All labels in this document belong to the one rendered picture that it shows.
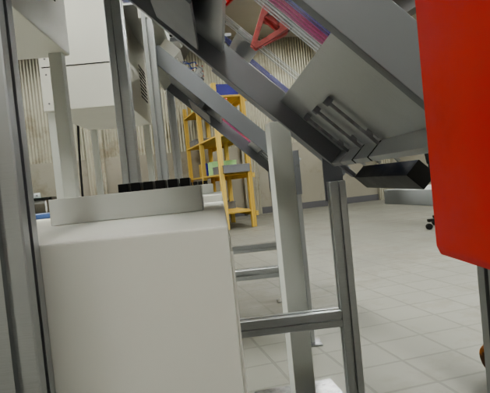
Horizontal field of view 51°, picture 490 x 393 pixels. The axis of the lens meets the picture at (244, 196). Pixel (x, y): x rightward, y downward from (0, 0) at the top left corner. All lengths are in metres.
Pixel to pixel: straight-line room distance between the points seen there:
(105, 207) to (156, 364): 0.39
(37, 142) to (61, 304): 8.93
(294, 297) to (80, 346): 0.97
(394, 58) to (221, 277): 0.30
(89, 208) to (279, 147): 0.68
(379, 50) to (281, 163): 0.89
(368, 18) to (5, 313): 0.47
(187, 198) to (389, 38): 0.45
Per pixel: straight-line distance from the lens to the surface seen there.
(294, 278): 1.46
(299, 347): 1.51
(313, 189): 10.04
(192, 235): 0.54
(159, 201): 0.88
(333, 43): 0.73
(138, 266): 0.55
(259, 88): 1.24
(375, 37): 0.58
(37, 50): 1.27
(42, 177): 9.42
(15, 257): 0.54
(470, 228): 0.22
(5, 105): 0.54
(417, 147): 0.74
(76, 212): 0.91
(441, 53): 0.23
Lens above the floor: 0.66
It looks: 2 degrees down
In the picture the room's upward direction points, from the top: 6 degrees counter-clockwise
